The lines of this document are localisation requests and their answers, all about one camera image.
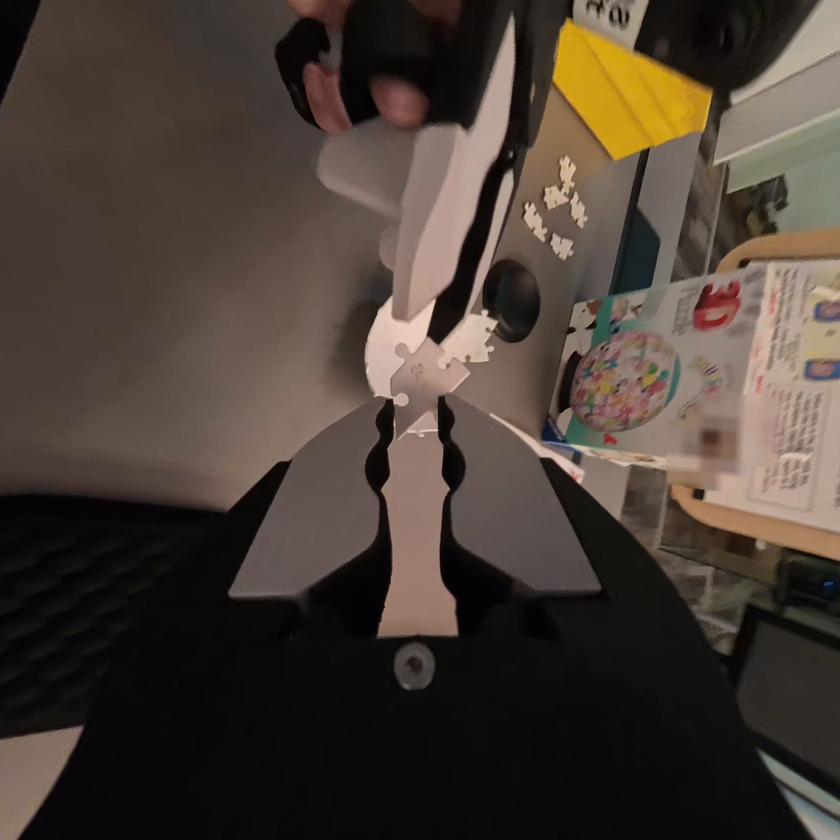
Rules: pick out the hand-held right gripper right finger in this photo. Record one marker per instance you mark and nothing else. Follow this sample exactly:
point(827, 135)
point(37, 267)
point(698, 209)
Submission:
point(519, 525)

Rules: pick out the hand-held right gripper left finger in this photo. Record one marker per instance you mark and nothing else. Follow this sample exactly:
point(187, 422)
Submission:
point(315, 532)

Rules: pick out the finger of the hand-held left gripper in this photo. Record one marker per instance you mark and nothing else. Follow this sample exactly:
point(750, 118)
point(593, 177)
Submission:
point(492, 210)
point(446, 197)

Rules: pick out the assembled white puzzle section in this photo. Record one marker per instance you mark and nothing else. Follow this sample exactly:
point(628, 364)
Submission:
point(394, 344)

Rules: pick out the white puzzle piece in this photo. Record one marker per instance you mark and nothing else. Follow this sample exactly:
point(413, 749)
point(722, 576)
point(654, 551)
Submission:
point(433, 372)

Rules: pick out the scattered loose puzzle pieces group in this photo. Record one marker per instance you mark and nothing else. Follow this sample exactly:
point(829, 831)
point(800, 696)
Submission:
point(561, 210)

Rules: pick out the black round ball stand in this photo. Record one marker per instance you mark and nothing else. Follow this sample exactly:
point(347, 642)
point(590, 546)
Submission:
point(512, 299)

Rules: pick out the person's left hand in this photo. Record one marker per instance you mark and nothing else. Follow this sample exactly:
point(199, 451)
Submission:
point(400, 105)

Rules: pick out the yellow storage bin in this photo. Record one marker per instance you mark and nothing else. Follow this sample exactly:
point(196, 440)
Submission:
point(630, 85)

